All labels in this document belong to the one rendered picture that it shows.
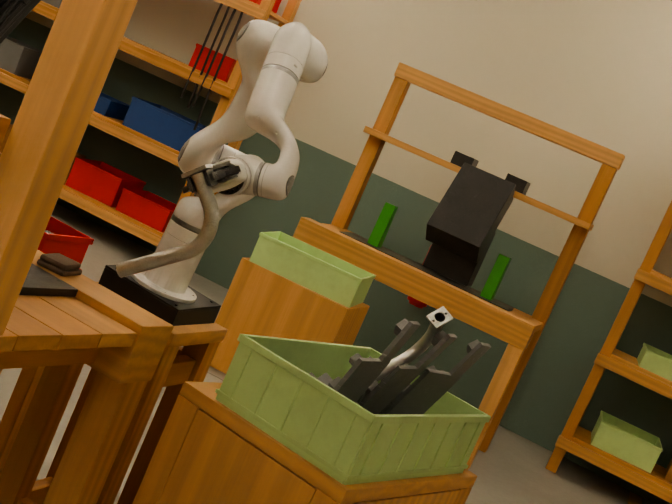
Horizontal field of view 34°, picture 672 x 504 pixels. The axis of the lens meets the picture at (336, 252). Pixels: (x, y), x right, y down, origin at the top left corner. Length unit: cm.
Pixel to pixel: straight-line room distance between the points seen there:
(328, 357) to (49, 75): 122
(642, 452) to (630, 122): 222
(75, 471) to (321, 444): 63
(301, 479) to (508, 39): 577
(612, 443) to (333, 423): 490
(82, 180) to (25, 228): 618
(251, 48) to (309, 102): 551
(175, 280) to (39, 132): 99
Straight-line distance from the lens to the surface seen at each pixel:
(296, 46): 253
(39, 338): 228
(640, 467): 727
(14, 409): 334
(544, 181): 776
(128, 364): 259
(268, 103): 244
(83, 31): 204
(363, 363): 247
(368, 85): 808
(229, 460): 260
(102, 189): 819
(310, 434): 248
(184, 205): 292
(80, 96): 206
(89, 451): 272
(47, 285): 259
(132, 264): 222
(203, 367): 309
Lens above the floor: 151
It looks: 6 degrees down
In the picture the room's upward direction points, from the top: 24 degrees clockwise
